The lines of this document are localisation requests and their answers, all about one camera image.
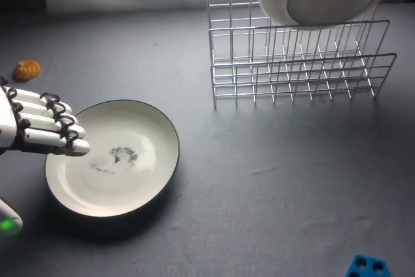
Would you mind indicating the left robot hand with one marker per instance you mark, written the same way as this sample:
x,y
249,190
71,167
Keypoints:
x,y
39,118

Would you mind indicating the orange toy pastry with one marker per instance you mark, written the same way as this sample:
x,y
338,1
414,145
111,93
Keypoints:
x,y
27,70

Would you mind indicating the grey table cloth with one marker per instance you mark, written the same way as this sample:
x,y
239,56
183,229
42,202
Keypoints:
x,y
259,192

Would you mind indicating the blue pentagon block with holes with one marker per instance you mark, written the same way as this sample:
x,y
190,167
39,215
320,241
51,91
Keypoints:
x,y
366,267

